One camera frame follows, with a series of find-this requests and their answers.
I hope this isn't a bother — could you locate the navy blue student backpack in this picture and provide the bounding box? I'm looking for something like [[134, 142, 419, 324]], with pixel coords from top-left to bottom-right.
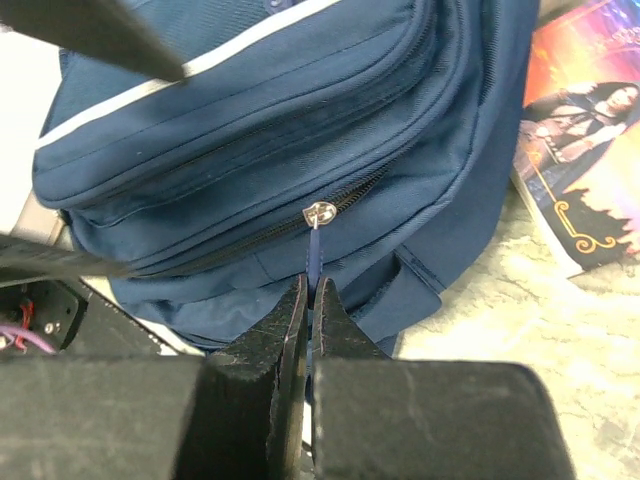
[[33, 1, 539, 351]]

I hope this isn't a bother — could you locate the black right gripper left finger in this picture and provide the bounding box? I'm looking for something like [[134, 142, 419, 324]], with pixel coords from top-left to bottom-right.
[[1, 278, 307, 479]]

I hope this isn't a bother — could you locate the Jane Eyre blue book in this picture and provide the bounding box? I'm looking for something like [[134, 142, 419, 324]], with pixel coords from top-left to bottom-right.
[[512, 1, 639, 278]]

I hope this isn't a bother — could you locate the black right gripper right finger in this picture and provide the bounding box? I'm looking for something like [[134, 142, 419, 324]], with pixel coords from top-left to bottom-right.
[[312, 278, 575, 479]]

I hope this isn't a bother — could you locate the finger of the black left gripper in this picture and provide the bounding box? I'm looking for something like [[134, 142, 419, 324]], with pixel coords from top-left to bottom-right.
[[1, 234, 130, 285], [1, 1, 186, 80]]

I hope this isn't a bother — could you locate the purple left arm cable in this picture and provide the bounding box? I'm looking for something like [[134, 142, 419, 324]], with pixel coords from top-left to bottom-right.
[[0, 322, 57, 355]]

